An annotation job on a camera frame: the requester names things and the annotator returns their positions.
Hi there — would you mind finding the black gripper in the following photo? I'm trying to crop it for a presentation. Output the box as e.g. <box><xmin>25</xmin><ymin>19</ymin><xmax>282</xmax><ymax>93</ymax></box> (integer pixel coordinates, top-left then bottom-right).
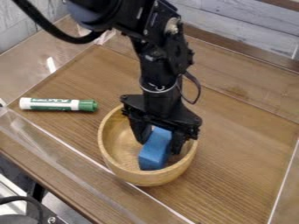
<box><xmin>121</xmin><ymin>85</ymin><xmax>202</xmax><ymax>155</ymax></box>

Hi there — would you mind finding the blue rectangular block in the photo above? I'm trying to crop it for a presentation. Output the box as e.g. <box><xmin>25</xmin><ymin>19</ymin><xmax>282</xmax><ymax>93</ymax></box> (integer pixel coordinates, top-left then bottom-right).
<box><xmin>138</xmin><ymin>127</ymin><xmax>173</xmax><ymax>171</ymax></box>

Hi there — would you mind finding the brown wooden bowl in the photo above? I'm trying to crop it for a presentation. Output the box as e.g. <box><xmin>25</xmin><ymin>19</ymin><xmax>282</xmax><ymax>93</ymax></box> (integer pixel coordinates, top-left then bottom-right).
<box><xmin>98</xmin><ymin>105</ymin><xmax>198</xmax><ymax>186</ymax></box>

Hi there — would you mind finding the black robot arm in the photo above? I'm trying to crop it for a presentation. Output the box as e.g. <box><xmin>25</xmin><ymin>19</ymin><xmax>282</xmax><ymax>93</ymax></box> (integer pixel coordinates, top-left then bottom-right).
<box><xmin>67</xmin><ymin>0</ymin><xmax>202</xmax><ymax>154</ymax></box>

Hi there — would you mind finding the green and white marker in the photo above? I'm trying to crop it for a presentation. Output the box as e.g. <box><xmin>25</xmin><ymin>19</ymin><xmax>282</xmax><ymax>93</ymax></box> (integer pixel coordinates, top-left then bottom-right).
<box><xmin>19</xmin><ymin>97</ymin><xmax>99</xmax><ymax>112</ymax></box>

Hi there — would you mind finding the clear acrylic tray wall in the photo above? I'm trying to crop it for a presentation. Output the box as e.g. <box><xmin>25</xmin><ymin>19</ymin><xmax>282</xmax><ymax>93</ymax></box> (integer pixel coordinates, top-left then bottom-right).
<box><xmin>0</xmin><ymin>107</ymin><xmax>194</xmax><ymax>224</ymax></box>

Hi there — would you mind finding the clear acrylic corner bracket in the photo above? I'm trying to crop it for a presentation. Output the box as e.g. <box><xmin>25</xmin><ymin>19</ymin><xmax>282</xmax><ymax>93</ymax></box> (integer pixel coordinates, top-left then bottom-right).
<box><xmin>78</xmin><ymin>26</ymin><xmax>118</xmax><ymax>46</ymax></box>

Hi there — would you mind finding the black table clamp with cable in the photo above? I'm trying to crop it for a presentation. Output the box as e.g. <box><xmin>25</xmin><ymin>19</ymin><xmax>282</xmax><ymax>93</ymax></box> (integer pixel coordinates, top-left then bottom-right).
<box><xmin>0</xmin><ymin>196</ymin><xmax>61</xmax><ymax>224</ymax></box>

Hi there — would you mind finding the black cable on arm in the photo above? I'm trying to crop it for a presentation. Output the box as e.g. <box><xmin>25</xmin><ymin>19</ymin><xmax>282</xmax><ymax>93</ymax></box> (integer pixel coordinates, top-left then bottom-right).
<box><xmin>11</xmin><ymin>0</ymin><xmax>107</xmax><ymax>46</ymax></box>

